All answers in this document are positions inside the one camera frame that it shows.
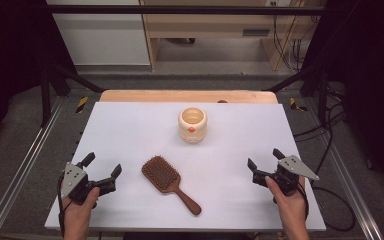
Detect light wooden desk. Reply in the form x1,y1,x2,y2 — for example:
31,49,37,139
139,0,328,72

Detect white table board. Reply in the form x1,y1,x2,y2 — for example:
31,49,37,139
44,101,327,233

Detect cream wooden cup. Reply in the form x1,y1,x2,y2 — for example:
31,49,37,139
177,106,209,144

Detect hand-held gripper cable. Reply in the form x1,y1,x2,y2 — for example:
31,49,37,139
295,182,311,222
57,174,67,238

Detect bundle of hanging cables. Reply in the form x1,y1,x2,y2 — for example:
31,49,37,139
271,0,321,73

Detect brown wooden hairbrush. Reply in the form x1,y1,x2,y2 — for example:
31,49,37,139
141,155,203,217

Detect aluminium floor rail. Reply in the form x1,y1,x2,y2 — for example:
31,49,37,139
0,96,66,240
304,98,384,240

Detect yellow black floor tape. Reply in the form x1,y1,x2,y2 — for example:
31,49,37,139
75,96,90,114
289,97,309,113

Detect right hand-held gripper cable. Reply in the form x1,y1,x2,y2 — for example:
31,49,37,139
295,182,311,222

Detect black curtain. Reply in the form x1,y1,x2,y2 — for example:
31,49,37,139
308,0,384,194
0,0,78,151

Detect white cabinet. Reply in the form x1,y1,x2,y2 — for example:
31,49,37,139
45,0,152,66

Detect left hand-held gripper cable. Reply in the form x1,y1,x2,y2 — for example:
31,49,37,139
57,174,67,238

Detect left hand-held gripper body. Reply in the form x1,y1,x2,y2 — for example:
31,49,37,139
59,161,98,206

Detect person's right hand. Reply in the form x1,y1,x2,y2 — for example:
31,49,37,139
264,175,310,229

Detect black metal frame stand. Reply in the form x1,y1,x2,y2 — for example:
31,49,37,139
263,61,331,128
39,61,106,128

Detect person's left hand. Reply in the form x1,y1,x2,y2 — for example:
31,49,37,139
61,186,101,232

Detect black floor cable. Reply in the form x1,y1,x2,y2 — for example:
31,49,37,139
293,83,357,233

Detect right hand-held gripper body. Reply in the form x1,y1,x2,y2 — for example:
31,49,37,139
272,154,321,197

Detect black metal crossbar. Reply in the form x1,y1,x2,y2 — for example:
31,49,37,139
44,4,329,15

